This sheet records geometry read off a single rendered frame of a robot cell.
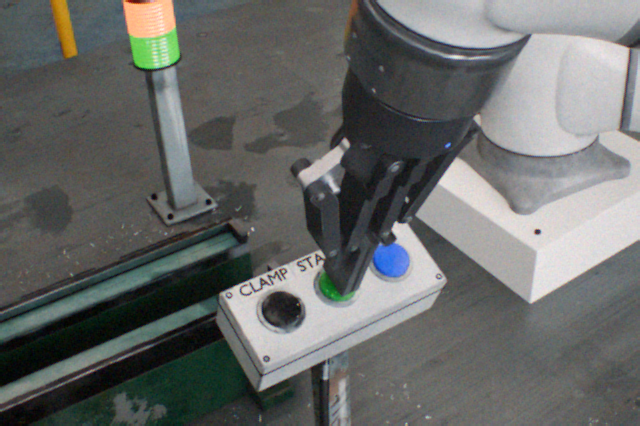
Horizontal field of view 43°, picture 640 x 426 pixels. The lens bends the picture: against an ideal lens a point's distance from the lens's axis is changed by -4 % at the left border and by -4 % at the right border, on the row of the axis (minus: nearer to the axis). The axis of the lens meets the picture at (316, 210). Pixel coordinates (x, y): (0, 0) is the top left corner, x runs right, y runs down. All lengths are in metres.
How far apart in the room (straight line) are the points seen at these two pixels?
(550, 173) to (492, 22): 0.70
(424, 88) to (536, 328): 0.64
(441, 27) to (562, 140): 0.67
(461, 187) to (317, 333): 0.49
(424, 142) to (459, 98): 0.04
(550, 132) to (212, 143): 0.57
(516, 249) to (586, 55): 0.24
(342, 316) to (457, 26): 0.32
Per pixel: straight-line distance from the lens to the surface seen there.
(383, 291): 0.66
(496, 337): 1.00
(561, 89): 0.99
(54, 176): 1.35
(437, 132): 0.44
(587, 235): 1.06
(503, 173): 1.07
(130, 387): 0.85
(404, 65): 0.40
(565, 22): 0.37
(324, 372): 0.70
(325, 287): 0.64
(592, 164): 1.10
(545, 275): 1.03
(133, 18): 1.06
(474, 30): 0.38
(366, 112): 0.45
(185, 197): 1.20
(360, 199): 0.52
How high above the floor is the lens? 1.50
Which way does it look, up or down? 36 degrees down
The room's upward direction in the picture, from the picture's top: 4 degrees counter-clockwise
